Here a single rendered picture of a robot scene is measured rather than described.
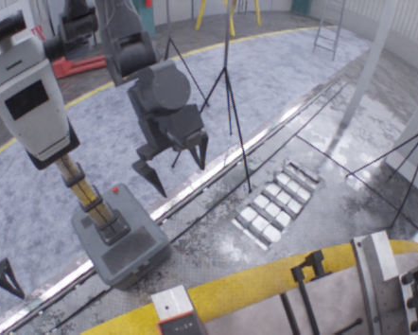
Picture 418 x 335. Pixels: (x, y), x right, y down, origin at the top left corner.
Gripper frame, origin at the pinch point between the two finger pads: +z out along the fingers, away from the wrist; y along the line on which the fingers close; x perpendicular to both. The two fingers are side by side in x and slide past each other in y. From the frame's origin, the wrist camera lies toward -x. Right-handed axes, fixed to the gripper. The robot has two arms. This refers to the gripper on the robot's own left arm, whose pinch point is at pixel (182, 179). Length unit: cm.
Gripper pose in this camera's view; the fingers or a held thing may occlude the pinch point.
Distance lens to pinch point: 42.5
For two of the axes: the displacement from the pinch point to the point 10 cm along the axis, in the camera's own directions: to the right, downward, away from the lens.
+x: -6.1, -1.7, 7.8
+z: 3.2, 8.4, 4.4
